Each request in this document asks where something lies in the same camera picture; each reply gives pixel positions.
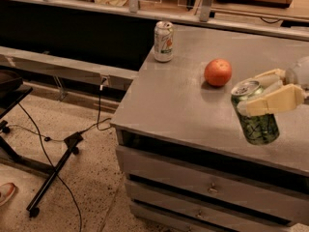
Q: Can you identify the black rolling stand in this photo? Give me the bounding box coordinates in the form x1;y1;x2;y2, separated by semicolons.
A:
0;70;83;218

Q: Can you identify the white soda can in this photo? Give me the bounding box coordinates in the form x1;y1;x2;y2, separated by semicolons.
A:
154;21;174;62

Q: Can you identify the black floor cable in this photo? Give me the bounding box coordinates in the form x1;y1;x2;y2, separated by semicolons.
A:
7;77;113;232

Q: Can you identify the green soda can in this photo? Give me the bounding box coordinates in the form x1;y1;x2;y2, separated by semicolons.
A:
231;80;279;145

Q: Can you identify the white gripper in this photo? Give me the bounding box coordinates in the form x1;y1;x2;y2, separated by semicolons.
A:
245;56;309;117

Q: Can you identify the orange fruit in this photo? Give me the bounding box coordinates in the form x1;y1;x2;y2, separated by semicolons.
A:
204;59;232;87

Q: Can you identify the metal drawer handle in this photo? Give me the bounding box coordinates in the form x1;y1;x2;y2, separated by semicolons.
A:
195;211;204;219
208;184;218;194

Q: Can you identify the grey drawer cabinet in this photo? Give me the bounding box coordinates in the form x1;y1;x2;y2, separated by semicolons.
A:
112;26;309;232

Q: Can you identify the orange white shoe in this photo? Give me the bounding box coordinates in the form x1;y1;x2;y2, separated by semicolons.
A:
0;183;15;206

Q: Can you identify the grey metal shelf rail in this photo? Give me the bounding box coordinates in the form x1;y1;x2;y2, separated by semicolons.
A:
0;46;138;91

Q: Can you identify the lower metal drawer handle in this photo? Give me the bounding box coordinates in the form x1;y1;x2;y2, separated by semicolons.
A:
195;211;204;219

